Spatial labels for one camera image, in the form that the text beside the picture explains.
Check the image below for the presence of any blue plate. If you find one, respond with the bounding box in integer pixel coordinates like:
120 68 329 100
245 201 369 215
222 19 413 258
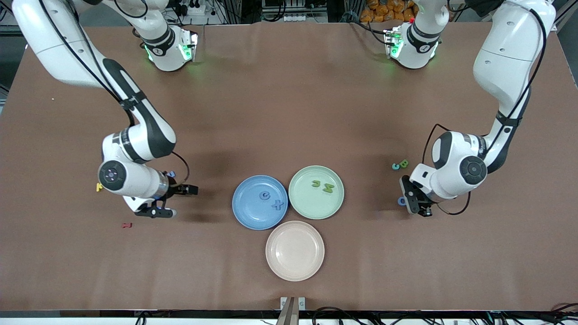
232 175 289 231

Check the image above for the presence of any green plate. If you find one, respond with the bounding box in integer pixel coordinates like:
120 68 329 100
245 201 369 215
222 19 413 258
289 165 345 220

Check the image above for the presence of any beige plate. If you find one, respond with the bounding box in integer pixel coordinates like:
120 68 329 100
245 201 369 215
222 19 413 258
266 221 325 282

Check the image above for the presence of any bag of oranges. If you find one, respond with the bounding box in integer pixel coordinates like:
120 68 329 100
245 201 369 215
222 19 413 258
360 0 418 23

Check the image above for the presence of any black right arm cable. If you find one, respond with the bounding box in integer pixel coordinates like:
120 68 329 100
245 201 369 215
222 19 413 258
38 0 191 186

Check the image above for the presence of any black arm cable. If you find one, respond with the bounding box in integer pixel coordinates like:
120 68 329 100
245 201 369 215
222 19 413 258
38 0 191 186
422 0 547 216

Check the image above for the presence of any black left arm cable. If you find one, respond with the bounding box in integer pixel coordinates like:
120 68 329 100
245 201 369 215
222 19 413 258
422 0 547 216

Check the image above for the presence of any metal table edge bracket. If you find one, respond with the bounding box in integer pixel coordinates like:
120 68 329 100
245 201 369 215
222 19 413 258
276 297 306 325

